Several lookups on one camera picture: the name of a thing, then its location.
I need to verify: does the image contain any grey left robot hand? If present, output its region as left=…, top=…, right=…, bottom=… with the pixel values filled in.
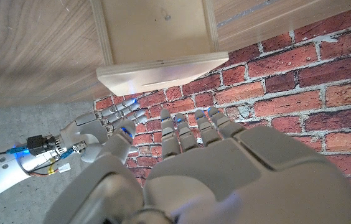
left=43, top=106, right=351, bottom=224

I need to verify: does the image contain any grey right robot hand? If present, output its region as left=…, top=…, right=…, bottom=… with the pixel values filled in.
left=59, top=98, right=149, bottom=163

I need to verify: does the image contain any wooden box with slot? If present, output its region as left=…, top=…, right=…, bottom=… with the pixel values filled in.
left=90, top=0, right=230, bottom=96

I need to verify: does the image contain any red brick print backdrop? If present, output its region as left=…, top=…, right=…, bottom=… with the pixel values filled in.
left=93, top=4, right=351, bottom=200

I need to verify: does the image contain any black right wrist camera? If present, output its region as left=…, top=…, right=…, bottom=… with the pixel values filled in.
left=26, top=134, right=59, bottom=156

